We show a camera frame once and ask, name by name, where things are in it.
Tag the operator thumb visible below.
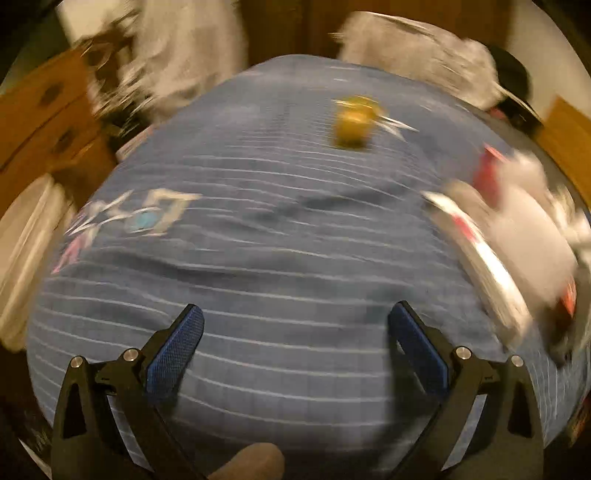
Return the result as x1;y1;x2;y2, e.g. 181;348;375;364
207;443;286;480

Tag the white red crumpled wrapper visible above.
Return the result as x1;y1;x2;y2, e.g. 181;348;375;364
422;147;590;366

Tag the white bedsheet edge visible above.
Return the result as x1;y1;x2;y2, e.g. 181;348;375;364
1;174;75;352

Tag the blue striped bed blanket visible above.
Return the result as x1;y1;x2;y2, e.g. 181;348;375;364
25;54;591;471

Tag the brown wooden nightstand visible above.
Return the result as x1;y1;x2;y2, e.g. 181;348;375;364
0;48;117;212

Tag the black cap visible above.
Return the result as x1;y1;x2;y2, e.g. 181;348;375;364
487;45;542;136

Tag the grey pillow right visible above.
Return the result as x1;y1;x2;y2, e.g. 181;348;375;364
332;11;505;110

